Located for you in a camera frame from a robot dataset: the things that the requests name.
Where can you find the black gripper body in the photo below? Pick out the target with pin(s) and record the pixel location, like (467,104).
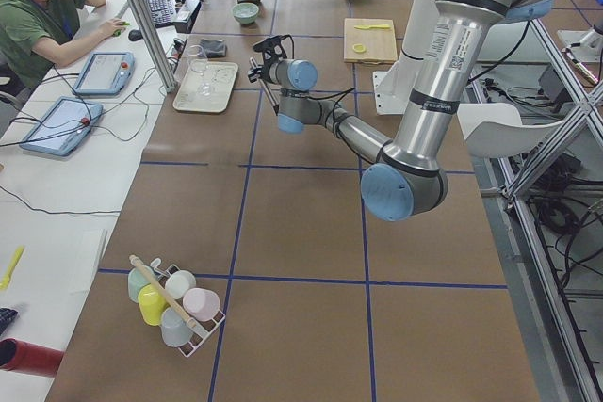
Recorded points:
(267,73)

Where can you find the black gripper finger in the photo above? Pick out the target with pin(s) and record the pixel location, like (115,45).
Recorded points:
(254,73)

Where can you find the steel muddler black tip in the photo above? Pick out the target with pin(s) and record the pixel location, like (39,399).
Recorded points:
(270,95)

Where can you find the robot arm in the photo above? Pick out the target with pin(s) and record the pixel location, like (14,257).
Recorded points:
(403,177)

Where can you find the pale green plastic cup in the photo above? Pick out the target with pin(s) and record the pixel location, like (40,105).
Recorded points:
(179,283)

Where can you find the mint plastic cup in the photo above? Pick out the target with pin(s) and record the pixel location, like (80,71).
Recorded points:
(135,282)

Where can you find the pink plastic cup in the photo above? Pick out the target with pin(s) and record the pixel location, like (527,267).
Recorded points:
(202,304)

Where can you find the yellow plastic cup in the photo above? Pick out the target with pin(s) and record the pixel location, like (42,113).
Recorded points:
(151,305)

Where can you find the grey plastic cup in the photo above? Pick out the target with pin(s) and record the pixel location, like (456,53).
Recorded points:
(174,330)

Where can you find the green bowl of ice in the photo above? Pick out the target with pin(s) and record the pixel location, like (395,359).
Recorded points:
(245,12)

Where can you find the grey folded cloth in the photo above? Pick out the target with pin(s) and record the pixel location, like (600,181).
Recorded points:
(214,48)

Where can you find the cream bear serving tray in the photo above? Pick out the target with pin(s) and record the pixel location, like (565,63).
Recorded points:
(221,76)

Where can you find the clear wine glass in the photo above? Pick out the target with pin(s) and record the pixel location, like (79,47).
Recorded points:
(198,63)

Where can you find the bamboo cutting board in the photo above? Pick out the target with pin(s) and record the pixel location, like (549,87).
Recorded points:
(381,44)

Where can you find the yellow plastic knife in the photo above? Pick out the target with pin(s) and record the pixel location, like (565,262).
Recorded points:
(372,27)

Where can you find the black keyboard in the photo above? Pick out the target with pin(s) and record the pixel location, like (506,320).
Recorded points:
(163,12)

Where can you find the black computer mouse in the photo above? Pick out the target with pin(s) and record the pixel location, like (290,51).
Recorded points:
(135,35)

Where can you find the blue teach pendant far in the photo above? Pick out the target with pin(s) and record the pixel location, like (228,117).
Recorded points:
(104,74)

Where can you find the blue teach pendant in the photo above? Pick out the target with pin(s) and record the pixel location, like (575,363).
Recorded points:
(63,127)
(104,74)

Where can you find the blue teach pendant near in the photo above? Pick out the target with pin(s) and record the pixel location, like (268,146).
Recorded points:
(63,127)

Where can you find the person in green shirt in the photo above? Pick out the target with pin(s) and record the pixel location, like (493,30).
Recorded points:
(37,35)

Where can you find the white plastic chair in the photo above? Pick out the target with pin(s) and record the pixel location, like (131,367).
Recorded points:
(495,130)

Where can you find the yellow plastic utensil on desk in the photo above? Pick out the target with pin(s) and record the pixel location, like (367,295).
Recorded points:
(14,261)

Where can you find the red cylinder bottle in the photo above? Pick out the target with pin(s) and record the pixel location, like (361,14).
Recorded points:
(31,359)

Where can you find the aluminium frame post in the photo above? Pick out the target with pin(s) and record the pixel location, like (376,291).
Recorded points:
(153,43)

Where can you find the white wire cup rack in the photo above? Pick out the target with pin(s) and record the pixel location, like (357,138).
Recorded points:
(156,275)

